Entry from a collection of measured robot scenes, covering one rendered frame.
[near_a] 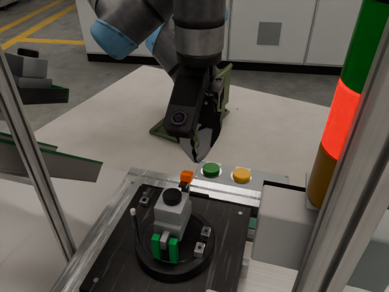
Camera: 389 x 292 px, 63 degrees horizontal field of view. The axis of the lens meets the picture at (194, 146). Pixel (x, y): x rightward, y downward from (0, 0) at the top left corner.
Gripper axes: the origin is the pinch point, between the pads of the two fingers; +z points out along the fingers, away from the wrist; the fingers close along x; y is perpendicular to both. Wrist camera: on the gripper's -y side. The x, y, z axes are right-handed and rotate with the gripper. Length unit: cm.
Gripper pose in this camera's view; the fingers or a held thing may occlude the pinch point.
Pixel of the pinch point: (195, 159)
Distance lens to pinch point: 59.8
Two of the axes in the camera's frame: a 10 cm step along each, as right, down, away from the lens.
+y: 2.6, -5.7, 7.8
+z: 0.0, 8.1, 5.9
